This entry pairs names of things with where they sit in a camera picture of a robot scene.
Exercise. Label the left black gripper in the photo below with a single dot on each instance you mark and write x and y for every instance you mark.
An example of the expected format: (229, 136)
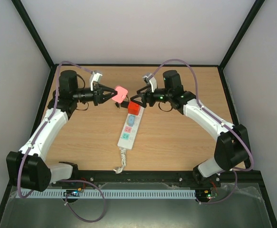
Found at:
(98, 94)

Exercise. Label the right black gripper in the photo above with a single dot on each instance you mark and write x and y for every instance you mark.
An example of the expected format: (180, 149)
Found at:
(148, 96)

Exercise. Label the red cube adapter plug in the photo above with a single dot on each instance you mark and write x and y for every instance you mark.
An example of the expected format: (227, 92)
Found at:
(133, 108)

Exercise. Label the pink folding socket plug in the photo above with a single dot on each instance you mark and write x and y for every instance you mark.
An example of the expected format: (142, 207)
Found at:
(121, 94)

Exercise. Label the black usb plug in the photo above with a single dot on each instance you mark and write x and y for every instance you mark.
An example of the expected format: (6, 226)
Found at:
(123, 104)

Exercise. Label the white power strip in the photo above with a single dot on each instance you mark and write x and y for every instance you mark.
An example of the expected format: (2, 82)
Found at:
(128, 134)

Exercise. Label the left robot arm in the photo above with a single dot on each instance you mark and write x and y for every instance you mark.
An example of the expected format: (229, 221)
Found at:
(27, 168)

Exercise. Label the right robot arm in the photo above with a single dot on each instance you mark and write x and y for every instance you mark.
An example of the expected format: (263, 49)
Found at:
(232, 143)

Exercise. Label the blue plug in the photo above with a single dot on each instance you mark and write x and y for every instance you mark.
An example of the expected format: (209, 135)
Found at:
(131, 120)

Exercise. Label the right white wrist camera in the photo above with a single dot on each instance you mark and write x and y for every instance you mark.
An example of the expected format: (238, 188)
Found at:
(149, 79)

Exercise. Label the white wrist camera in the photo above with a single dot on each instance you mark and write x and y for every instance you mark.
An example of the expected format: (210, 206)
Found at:
(95, 78)
(149, 79)

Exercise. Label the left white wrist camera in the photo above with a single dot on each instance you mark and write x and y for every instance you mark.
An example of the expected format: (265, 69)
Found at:
(95, 78)

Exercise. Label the light blue cable duct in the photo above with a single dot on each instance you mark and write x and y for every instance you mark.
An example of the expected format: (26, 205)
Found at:
(115, 194)

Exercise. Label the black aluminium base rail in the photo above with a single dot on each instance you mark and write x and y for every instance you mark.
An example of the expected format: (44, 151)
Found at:
(178, 178)

